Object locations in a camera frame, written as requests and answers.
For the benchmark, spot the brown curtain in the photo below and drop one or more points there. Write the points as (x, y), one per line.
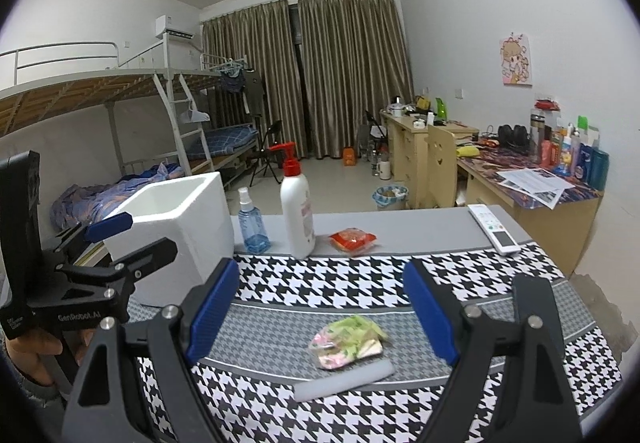
(360, 73)
(260, 73)

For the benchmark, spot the grey folding chair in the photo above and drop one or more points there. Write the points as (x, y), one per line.
(375, 130)

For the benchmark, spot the person's left hand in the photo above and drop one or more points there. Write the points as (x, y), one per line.
(27, 358)

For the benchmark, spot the yellow soft item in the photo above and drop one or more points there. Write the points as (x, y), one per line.
(469, 151)

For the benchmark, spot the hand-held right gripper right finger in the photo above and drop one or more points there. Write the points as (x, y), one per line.
(430, 313)

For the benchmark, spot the white foam tube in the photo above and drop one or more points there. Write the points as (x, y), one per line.
(340, 380)

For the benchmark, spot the wooden chair smiley cutout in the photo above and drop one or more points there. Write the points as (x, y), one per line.
(440, 158)

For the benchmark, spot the hanging dark clothes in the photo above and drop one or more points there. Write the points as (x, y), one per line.
(252, 88)

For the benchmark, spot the blue spray bottle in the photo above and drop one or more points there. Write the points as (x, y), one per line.
(252, 230)

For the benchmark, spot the red snack packet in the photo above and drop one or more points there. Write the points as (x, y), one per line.
(352, 240)

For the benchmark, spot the cartoon wall poster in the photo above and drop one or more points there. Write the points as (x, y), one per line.
(516, 60)

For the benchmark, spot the person's left forearm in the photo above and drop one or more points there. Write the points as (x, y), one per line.
(30, 391)

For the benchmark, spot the black folding chair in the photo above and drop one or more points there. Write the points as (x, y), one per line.
(272, 130)

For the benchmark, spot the houndstooth tablecloth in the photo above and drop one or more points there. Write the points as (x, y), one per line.
(350, 288)

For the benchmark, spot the white air conditioner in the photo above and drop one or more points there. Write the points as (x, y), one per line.
(172, 27)

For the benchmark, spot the black headphones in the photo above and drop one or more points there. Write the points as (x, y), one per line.
(512, 138)

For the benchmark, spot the blue plaid quilt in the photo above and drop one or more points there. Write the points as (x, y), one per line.
(85, 203)

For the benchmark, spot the pastel snack bag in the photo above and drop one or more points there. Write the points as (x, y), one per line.
(345, 343)

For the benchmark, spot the orange floor container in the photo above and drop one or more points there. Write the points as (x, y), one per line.
(348, 157)

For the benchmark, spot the wooden desk printed mat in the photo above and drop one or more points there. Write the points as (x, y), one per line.
(550, 228)

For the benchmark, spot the blue trash bin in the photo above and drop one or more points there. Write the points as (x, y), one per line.
(390, 200)

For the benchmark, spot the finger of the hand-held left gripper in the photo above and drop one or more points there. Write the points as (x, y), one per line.
(110, 227)
(150, 255)

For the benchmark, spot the white hanging bag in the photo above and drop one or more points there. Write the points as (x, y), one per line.
(192, 115)

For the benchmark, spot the green bottle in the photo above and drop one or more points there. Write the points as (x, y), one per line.
(441, 109)

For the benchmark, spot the white remote control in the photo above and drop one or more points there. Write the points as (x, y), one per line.
(495, 230)

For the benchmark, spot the printed paper sheets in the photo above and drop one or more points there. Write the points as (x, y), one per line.
(535, 183)

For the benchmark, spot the grey metal bunk bed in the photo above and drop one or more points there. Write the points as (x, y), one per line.
(75, 90)
(235, 158)

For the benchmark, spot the white pump bottle red cap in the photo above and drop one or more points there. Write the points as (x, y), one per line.
(295, 213)

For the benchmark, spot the white floor flask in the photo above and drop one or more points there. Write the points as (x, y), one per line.
(384, 169)

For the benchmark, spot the blue plaid mattress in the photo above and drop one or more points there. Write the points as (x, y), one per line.
(230, 140)

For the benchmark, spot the row of toiletry bottles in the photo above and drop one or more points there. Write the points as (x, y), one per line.
(592, 165)

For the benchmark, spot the light wooden desk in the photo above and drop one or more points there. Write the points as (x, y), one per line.
(405, 148)

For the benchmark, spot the white foam box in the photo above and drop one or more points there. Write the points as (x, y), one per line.
(200, 233)

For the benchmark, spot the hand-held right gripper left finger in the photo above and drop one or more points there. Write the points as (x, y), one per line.
(212, 308)

